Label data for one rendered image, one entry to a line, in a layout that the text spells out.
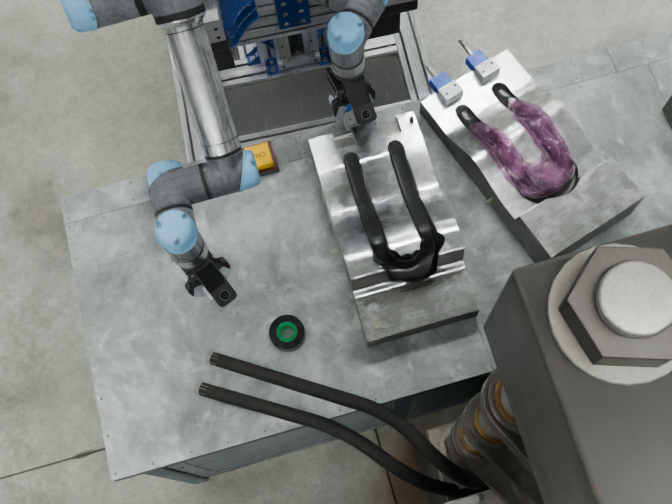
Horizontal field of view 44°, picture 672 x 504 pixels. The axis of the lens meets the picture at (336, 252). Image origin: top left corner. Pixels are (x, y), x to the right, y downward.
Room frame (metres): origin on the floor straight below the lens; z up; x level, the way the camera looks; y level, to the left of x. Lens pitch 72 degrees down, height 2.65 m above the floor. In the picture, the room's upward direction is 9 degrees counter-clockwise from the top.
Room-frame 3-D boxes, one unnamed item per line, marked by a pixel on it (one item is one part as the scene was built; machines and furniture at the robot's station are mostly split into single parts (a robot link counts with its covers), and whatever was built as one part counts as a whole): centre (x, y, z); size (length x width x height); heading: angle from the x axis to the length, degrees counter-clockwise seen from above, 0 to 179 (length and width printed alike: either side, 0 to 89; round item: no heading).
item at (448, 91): (0.99, -0.31, 0.86); 0.13 x 0.05 x 0.05; 24
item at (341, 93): (0.97, -0.09, 0.99); 0.09 x 0.08 x 0.12; 16
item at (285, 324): (0.43, 0.14, 0.82); 0.08 x 0.08 x 0.04
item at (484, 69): (1.03, -0.41, 0.86); 0.13 x 0.05 x 0.05; 24
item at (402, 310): (0.64, -0.14, 0.87); 0.50 x 0.26 x 0.14; 7
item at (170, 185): (0.68, 0.29, 1.14); 0.11 x 0.11 x 0.08; 7
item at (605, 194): (0.77, -0.48, 0.86); 0.50 x 0.26 x 0.11; 24
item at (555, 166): (0.77, -0.47, 0.90); 0.26 x 0.18 x 0.08; 24
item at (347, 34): (0.96, -0.09, 1.14); 0.09 x 0.08 x 0.11; 145
